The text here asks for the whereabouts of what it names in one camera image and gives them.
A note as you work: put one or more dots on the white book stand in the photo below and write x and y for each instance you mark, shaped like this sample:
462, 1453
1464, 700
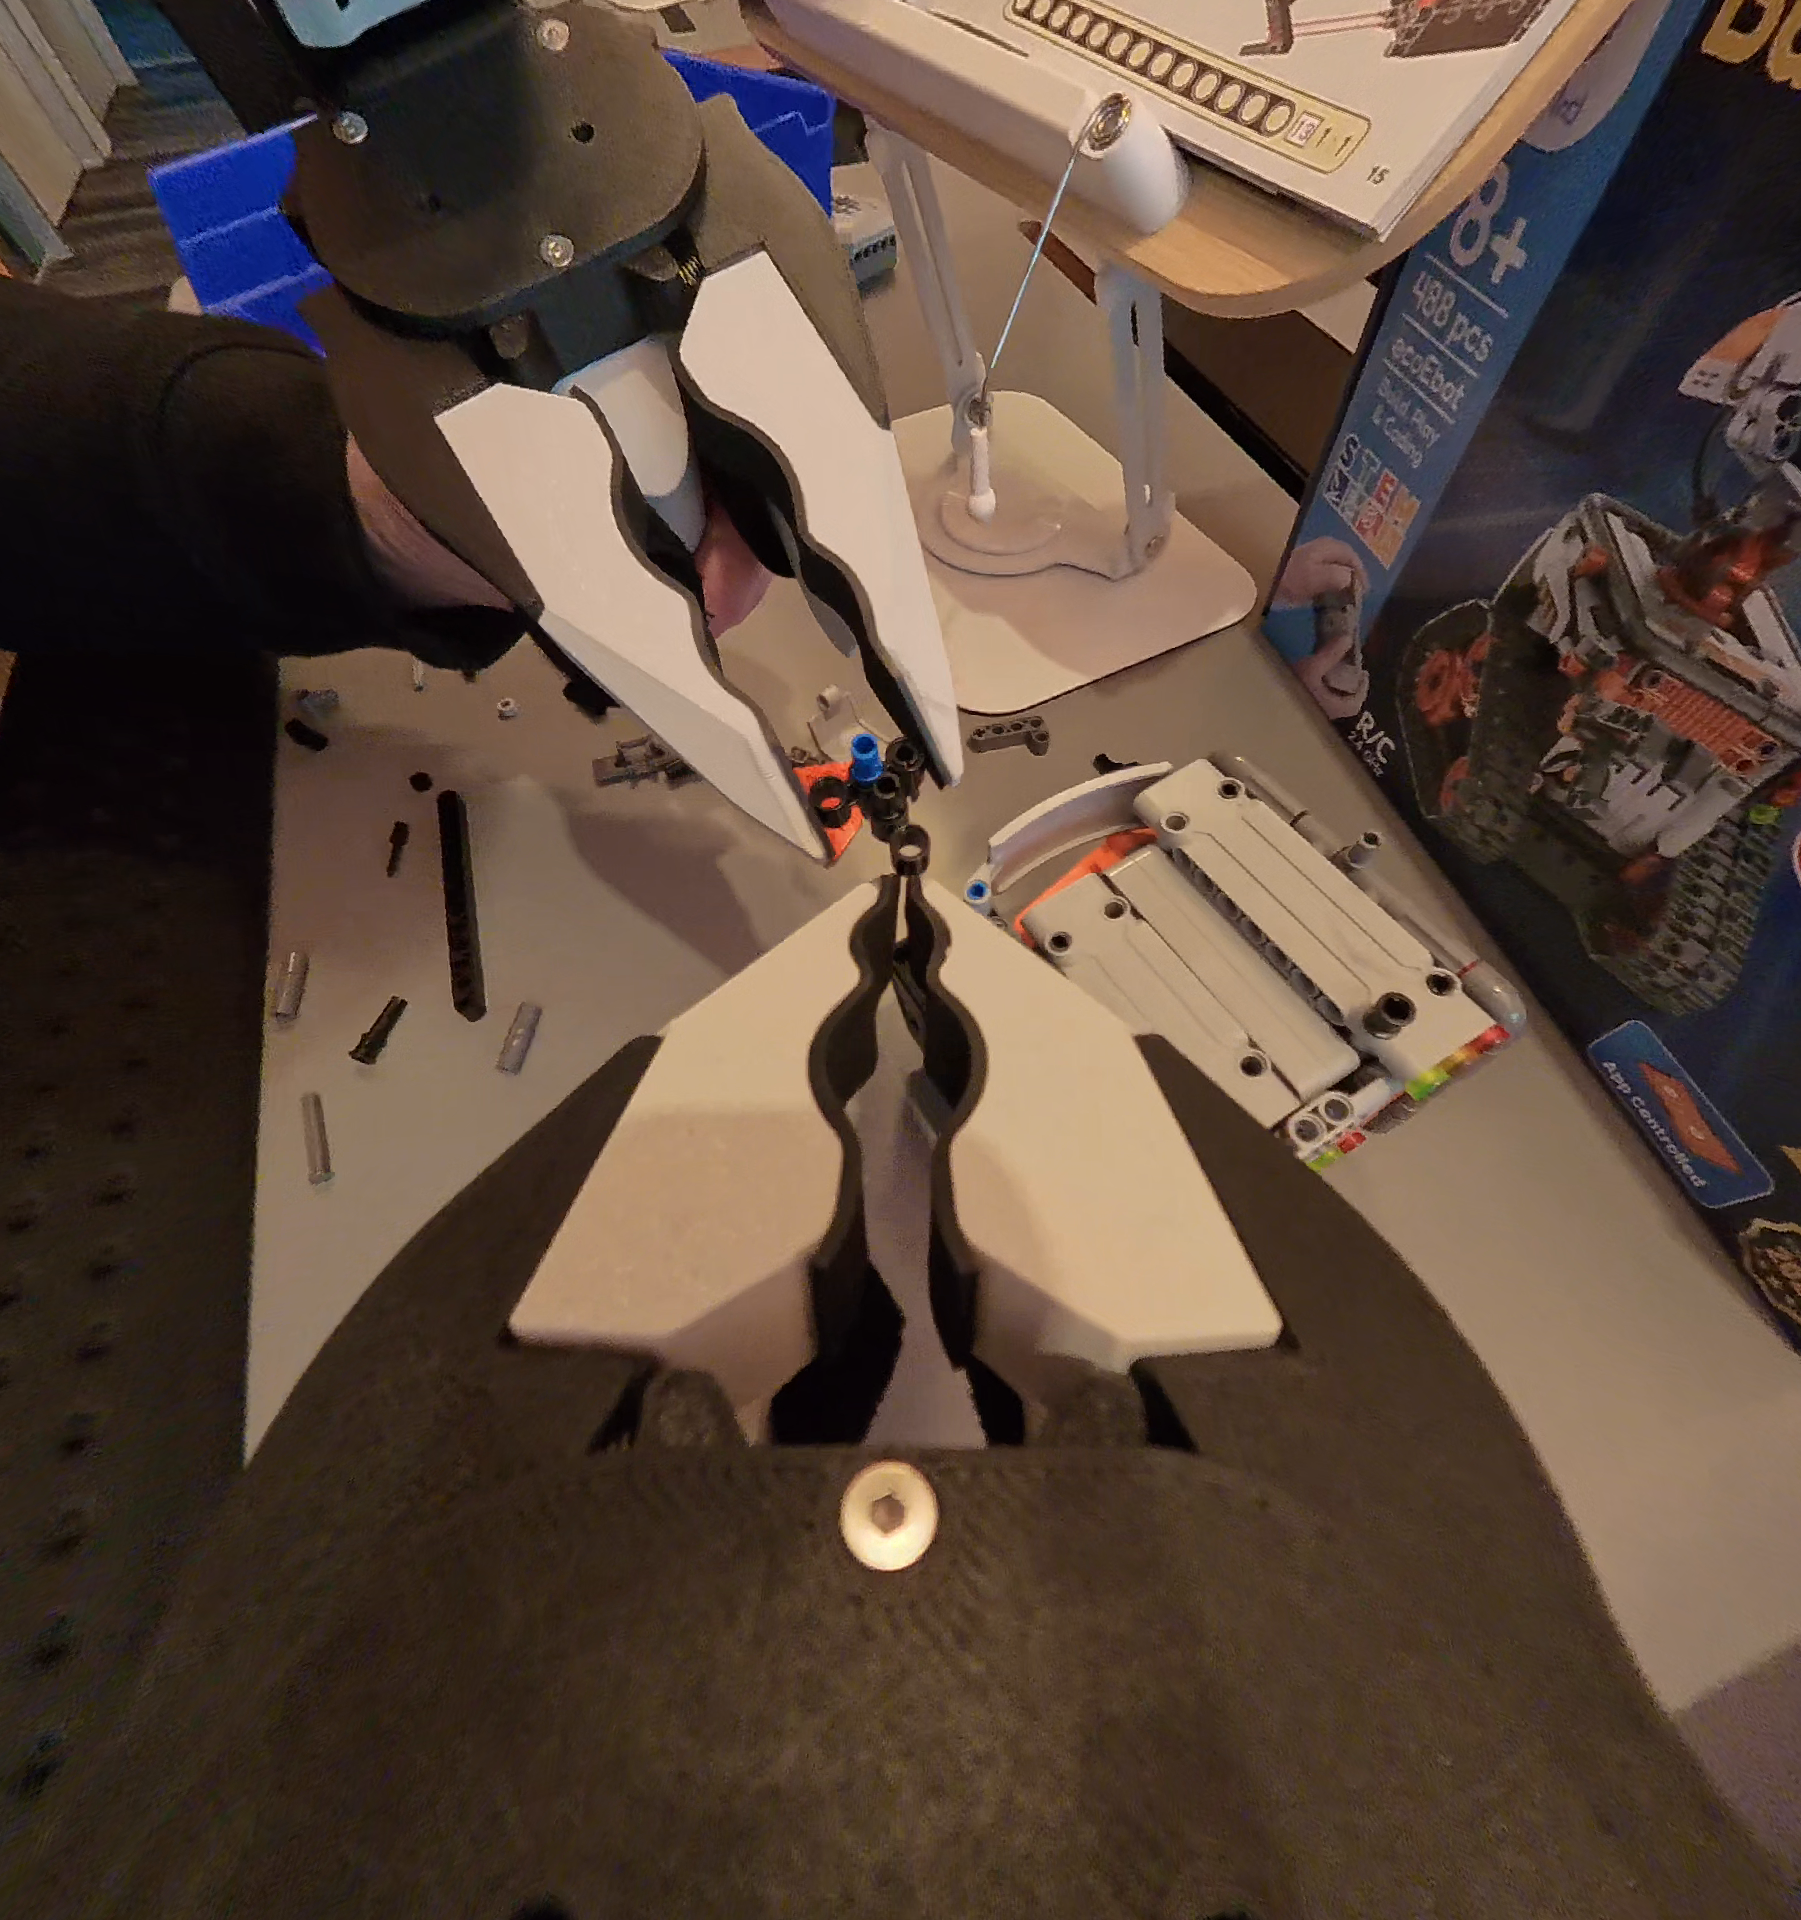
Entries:
1079, 600

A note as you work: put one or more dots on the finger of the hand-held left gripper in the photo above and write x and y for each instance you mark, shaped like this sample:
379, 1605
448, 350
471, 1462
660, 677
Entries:
826, 421
571, 525

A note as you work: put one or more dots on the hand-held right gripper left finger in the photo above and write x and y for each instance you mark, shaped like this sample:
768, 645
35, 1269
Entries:
660, 1202

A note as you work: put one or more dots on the grey motor block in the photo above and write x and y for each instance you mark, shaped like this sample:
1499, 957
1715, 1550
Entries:
868, 241

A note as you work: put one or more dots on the toy kit cardboard box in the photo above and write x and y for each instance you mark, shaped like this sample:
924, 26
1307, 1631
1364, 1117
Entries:
1590, 450

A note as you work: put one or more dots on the grey building block model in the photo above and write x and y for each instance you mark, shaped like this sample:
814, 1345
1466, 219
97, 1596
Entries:
1245, 929

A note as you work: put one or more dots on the black beam with holes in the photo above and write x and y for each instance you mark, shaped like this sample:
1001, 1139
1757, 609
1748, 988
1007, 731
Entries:
460, 901

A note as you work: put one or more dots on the person's left forearm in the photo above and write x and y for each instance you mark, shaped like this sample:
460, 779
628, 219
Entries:
120, 450

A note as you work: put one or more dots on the short dark axle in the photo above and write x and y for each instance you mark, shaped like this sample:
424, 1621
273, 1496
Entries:
377, 1029

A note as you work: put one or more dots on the short grey tube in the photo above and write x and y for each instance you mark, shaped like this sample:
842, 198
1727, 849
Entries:
519, 1036
288, 988

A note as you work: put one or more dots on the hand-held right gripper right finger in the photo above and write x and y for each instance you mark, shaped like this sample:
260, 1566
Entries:
1126, 1202

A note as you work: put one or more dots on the blue plastic bin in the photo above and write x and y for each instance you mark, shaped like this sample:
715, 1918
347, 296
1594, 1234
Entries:
225, 225

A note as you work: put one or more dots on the instruction booklet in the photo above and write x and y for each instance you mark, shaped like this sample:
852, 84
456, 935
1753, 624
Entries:
1215, 45

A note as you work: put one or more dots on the grey curved panel piece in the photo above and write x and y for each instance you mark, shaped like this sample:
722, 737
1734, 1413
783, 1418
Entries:
836, 717

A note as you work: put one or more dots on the orange wedge panel piece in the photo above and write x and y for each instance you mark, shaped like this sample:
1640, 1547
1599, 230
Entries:
840, 840

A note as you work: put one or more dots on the grey flat hinge piece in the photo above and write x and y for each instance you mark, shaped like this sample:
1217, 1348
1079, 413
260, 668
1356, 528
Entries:
642, 764

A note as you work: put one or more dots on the thin black pin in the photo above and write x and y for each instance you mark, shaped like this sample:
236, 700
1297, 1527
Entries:
397, 849

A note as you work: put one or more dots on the grey angled beam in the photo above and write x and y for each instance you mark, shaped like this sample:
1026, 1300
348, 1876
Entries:
1009, 735

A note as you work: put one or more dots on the small black angled beam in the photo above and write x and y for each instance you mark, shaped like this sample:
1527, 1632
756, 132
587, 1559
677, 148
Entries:
878, 804

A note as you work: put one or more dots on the person's left hand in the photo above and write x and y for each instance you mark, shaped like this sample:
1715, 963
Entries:
727, 578

